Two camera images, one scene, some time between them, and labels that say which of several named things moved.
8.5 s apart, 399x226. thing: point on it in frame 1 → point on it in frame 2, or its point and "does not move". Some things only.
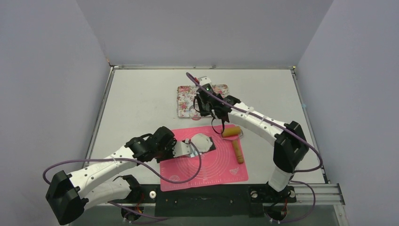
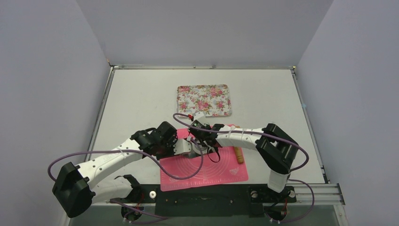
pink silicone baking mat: [219, 166] does not move
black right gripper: [203, 104] → [211, 141]
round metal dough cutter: [194, 115] → [202, 149]
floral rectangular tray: [185, 96] does not move
